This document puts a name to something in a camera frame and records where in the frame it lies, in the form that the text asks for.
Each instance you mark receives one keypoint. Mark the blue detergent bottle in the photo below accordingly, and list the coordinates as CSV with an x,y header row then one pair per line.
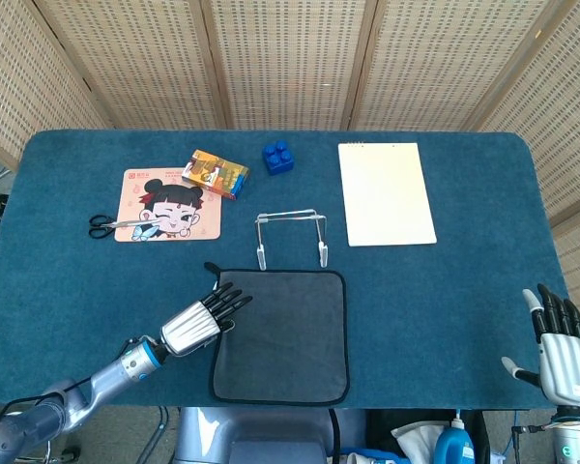
x,y
452,447

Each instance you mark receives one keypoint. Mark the grey robot torso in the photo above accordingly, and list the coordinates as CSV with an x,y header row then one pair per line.
x,y
251,435

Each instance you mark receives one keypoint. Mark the grey blue microfiber cloth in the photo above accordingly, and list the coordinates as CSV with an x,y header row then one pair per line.
x,y
290,348

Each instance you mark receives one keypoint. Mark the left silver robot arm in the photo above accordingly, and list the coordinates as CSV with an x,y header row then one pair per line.
x,y
106,377

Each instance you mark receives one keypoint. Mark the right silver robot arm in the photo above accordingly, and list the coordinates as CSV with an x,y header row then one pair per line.
x,y
577,440

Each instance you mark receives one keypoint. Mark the cartoon girl mouse pad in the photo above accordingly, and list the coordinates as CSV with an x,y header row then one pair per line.
x,y
183,227

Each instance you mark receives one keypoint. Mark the colourful cardboard box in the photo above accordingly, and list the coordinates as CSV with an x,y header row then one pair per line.
x,y
215,174

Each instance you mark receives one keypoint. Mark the teal table cover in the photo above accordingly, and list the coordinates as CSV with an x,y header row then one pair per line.
x,y
101,290

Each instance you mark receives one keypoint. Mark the white crumpled cloth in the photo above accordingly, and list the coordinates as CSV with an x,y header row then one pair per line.
x,y
415,435

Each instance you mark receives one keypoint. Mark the chrome stool frame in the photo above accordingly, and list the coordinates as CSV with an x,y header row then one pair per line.
x,y
67,454

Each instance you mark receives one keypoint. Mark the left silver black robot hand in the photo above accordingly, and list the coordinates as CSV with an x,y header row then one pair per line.
x,y
193,326

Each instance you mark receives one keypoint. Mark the blue building block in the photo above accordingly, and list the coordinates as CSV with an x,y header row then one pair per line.
x,y
278,162

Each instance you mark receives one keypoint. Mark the woven folding screen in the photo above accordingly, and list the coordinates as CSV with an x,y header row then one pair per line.
x,y
290,58

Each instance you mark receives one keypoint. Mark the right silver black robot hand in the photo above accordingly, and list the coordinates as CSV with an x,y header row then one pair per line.
x,y
570,367

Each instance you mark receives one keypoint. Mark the cream paper notepad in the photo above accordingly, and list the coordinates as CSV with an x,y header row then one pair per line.
x,y
386,193

